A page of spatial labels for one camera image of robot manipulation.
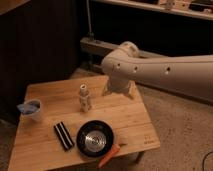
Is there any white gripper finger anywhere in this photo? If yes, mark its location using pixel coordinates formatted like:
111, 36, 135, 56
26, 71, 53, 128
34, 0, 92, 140
102, 85, 112, 96
124, 90, 134, 100

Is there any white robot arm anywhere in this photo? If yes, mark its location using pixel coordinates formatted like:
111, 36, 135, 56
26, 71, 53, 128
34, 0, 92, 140
101, 41, 213, 103

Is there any wooden table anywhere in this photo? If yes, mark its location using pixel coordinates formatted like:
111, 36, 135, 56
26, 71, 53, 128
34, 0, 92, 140
8, 76, 160, 171

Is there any black bowl with metal inside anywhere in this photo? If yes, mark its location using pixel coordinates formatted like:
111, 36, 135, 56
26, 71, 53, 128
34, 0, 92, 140
76, 120, 114, 158

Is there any orange carrot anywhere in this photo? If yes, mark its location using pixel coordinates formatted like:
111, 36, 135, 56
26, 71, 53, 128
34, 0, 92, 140
98, 143, 125, 168

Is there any metal pole with base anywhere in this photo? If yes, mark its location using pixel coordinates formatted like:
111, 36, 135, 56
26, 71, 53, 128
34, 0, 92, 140
86, 0, 94, 40

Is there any black striped rectangular block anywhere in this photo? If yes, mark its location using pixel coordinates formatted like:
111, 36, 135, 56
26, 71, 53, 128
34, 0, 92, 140
54, 122, 74, 151

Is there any blue cloth in cup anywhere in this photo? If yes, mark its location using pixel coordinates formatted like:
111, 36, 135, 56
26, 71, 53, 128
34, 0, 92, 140
17, 102, 40, 115

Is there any wooden shelf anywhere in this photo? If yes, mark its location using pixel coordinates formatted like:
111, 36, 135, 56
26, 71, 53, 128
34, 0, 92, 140
94, 0, 213, 21

